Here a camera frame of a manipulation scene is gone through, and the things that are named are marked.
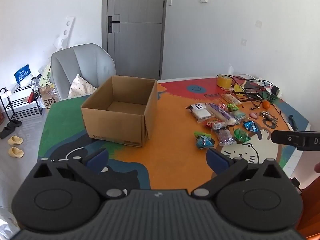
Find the black phone stand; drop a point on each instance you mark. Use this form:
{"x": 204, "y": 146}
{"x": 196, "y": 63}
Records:
{"x": 250, "y": 97}

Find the rice cracker packet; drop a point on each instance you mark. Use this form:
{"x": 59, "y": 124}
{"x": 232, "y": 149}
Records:
{"x": 231, "y": 98}

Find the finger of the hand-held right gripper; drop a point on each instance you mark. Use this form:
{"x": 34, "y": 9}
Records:
{"x": 285, "y": 137}

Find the yellow-green printed bag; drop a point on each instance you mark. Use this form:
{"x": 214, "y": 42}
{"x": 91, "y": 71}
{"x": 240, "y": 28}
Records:
{"x": 46, "y": 76}

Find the green snack packet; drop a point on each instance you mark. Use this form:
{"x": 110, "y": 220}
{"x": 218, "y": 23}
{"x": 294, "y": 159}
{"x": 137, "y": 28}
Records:
{"x": 232, "y": 107}

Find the yellow tape roll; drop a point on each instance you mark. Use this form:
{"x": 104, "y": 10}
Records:
{"x": 223, "y": 82}

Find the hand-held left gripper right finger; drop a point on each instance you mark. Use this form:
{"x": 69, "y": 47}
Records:
{"x": 216, "y": 160}

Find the green candy packet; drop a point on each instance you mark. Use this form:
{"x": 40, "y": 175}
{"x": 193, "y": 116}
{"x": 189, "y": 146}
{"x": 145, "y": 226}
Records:
{"x": 241, "y": 135}

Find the bunch of keys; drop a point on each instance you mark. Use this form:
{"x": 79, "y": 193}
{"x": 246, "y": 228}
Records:
{"x": 268, "y": 117}

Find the grey door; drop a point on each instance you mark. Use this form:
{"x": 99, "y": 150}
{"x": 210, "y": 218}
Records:
{"x": 140, "y": 42}

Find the blue plastic bag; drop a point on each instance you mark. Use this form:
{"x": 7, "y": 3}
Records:
{"x": 22, "y": 73}

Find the black charger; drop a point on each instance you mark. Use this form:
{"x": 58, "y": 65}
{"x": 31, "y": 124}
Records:
{"x": 275, "y": 90}

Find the white dotted pillow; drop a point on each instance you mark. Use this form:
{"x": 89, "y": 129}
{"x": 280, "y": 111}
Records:
{"x": 80, "y": 86}

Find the green-white snack packet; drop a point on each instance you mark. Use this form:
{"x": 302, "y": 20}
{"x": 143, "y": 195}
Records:
{"x": 238, "y": 115}

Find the white foam board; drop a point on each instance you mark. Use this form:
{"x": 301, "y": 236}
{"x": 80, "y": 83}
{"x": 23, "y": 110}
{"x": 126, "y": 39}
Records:
{"x": 65, "y": 33}

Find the white rice cake packet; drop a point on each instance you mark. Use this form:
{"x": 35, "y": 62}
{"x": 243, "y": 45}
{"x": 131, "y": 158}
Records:
{"x": 201, "y": 113}

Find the person's right hand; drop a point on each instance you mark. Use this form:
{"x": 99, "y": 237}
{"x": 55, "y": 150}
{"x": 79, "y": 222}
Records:
{"x": 317, "y": 167}

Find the yellow plastic bag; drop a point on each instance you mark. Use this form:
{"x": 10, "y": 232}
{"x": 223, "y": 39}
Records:
{"x": 237, "y": 87}

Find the yellow slipper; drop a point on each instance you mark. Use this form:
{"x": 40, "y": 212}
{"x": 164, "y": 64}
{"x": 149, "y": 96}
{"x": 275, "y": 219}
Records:
{"x": 15, "y": 152}
{"x": 15, "y": 140}

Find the orange snack packet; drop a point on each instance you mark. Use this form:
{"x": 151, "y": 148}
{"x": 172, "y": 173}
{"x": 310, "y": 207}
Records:
{"x": 221, "y": 105}

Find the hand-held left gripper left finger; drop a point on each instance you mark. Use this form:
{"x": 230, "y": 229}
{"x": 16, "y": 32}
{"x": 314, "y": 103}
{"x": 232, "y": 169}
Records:
{"x": 97, "y": 158}

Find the blue candy packet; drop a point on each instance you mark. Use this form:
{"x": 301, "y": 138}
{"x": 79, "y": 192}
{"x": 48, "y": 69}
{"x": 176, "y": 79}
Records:
{"x": 251, "y": 125}

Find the purple roll snack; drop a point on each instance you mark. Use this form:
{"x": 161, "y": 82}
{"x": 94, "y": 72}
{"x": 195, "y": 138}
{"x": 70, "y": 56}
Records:
{"x": 221, "y": 112}

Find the small printed cardboard box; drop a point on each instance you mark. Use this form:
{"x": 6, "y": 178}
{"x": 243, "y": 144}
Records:
{"x": 48, "y": 101}

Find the purple snack clear packet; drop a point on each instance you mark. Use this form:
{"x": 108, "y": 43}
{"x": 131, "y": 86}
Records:
{"x": 224, "y": 136}

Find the grey upholstered chair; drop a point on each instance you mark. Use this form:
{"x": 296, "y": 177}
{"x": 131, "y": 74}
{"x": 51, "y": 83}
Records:
{"x": 85, "y": 62}

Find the green-blue candy packet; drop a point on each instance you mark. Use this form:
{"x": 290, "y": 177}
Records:
{"x": 204, "y": 141}

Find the white wall socket plate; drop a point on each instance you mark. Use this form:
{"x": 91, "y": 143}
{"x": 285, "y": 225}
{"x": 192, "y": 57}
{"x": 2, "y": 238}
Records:
{"x": 258, "y": 23}
{"x": 243, "y": 41}

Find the black shoe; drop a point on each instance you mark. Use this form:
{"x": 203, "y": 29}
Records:
{"x": 14, "y": 123}
{"x": 6, "y": 131}

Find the orange fruit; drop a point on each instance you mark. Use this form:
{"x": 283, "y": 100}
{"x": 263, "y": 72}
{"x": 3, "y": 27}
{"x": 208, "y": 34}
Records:
{"x": 266, "y": 104}

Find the brown cardboard box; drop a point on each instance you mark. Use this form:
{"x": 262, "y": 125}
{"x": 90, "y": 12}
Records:
{"x": 120, "y": 125}

